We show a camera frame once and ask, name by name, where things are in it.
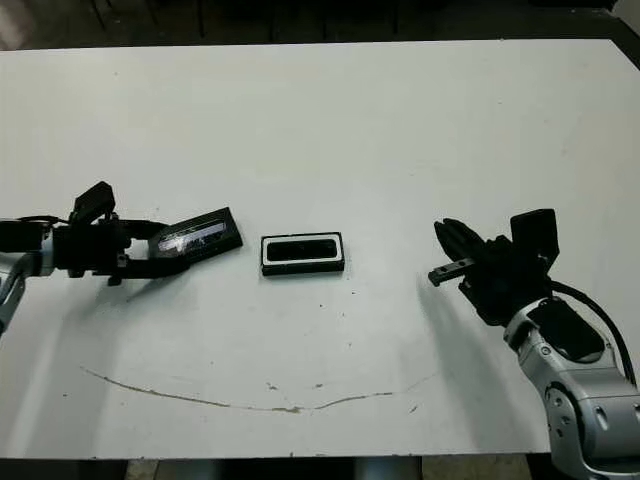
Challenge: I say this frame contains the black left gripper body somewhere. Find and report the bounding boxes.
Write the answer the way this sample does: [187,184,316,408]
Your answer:
[52,215,133,288]

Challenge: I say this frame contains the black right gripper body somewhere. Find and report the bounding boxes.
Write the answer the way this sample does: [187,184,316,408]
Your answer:
[428,234,555,329]

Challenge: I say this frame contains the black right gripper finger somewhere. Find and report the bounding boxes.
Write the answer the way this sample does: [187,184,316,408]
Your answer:
[443,217,494,259]
[433,219,479,262]

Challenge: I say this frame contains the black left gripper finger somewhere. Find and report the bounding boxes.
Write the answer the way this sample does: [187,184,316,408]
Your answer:
[123,218,172,239]
[122,255,195,280]

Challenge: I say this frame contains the black box lid with print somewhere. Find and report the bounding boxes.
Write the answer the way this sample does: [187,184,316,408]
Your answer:
[155,206,245,262]

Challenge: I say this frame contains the black box base white insert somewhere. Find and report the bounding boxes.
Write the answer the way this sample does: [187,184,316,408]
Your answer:
[259,231,347,279]

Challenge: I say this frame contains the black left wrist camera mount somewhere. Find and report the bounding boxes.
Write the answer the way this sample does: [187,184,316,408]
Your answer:
[72,180,117,227]

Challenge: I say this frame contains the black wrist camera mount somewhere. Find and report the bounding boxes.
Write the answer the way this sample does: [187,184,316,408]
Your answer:
[509,208,559,262]
[72,180,117,227]

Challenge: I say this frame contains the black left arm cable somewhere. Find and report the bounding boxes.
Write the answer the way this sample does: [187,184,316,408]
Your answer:
[14,213,74,225]

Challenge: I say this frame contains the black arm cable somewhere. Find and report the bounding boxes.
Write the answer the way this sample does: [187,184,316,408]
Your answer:
[14,213,74,225]
[548,279,640,389]

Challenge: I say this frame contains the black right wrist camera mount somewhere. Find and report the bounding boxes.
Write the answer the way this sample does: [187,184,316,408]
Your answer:
[509,208,559,262]

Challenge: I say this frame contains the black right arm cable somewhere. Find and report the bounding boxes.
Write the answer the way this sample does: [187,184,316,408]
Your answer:
[548,279,640,389]

